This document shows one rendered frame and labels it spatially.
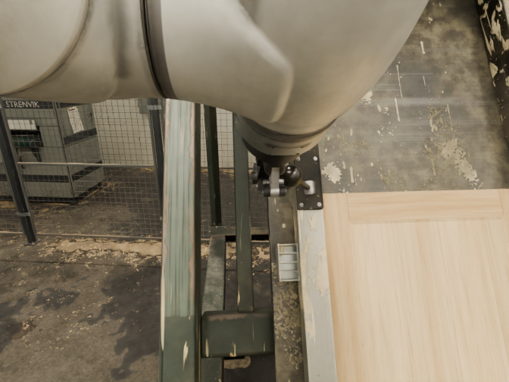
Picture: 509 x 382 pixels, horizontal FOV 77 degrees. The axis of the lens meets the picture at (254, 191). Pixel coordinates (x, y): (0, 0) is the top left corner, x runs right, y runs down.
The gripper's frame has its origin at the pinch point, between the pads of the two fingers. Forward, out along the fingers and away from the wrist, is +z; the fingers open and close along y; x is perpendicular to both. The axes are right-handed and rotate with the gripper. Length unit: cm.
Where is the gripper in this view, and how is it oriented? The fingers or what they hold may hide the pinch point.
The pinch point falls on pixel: (262, 173)
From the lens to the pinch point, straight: 50.0
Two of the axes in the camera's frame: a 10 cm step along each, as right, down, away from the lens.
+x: 10.0, -0.2, 0.7
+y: 0.4, 9.7, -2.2
